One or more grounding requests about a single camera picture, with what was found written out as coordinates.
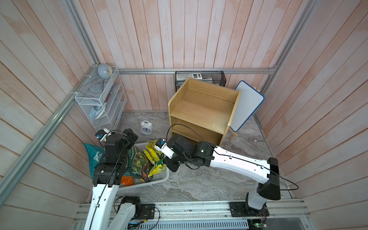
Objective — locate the white calculator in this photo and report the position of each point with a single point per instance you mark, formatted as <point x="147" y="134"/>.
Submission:
<point x="185" y="76"/>

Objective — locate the round white desk lamp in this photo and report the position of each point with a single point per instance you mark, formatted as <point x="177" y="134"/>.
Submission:
<point x="104" y="71"/>

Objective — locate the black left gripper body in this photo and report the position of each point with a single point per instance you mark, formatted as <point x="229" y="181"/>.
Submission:
<point x="130" y="142"/>

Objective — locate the yellow fertilizer bag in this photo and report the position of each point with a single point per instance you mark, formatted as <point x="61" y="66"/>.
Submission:
<point x="151" y="153"/>
<point x="157" y="169"/>

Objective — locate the white wire mesh rack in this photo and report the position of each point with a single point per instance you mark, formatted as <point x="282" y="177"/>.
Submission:
<point x="102" y="101"/>

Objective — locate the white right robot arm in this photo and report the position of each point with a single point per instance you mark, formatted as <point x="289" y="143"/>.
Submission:
<point x="265" y="172"/>

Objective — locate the wooden whiteboard easel stand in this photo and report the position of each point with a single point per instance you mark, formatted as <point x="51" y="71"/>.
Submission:
<point x="234" y="134"/>

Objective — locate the white twin-bell alarm clock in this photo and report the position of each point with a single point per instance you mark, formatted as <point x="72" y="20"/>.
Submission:
<point x="146" y="127"/>

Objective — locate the wooden shelf cabinet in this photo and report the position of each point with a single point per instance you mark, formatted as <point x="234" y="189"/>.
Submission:
<point x="202" y="111"/>

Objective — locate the black wire mesh basket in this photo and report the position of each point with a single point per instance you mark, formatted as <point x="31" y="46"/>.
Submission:
<point x="214" y="77"/>

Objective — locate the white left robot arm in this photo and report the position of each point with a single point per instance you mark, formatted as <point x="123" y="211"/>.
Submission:
<point x="107" y="180"/>

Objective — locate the white perforated plastic basket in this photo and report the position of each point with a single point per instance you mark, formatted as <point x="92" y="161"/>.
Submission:
<point x="158" y="178"/>

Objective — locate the large green soil bag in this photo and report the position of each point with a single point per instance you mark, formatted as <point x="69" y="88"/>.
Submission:
<point x="138" y="168"/>

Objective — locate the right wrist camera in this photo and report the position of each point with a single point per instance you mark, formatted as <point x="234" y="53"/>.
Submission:
<point x="161" y="145"/>

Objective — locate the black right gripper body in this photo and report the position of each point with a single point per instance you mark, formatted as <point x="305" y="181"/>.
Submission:
<point x="174" y="165"/>

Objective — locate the blue-framed whiteboard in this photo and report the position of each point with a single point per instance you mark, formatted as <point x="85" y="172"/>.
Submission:
<point x="249" y="102"/>

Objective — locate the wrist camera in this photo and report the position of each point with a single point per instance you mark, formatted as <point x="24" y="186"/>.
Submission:
<point x="161" y="145"/>
<point x="102" y="134"/>

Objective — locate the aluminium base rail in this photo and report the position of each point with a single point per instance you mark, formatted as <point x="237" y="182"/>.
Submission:
<point x="286" y="214"/>

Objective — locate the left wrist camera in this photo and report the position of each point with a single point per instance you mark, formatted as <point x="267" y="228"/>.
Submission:
<point x="102" y="134"/>

